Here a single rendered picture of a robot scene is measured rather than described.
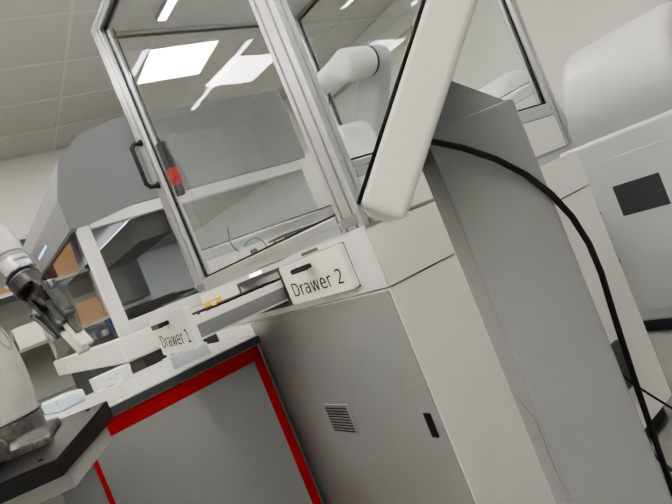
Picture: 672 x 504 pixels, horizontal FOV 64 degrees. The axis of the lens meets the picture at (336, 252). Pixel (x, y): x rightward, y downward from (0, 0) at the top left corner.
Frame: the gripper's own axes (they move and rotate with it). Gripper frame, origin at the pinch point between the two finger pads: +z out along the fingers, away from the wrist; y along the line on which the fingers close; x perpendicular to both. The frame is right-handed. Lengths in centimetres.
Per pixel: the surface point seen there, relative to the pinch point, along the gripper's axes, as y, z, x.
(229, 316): 10.1, 17.6, 29.8
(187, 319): 9.6, 12.7, 19.0
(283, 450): -28, 50, 47
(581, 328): 80, 71, -4
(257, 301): 13.3, 18.9, 38.3
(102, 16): 32, -94, 68
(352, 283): 41, 38, 33
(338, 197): 55, 23, 33
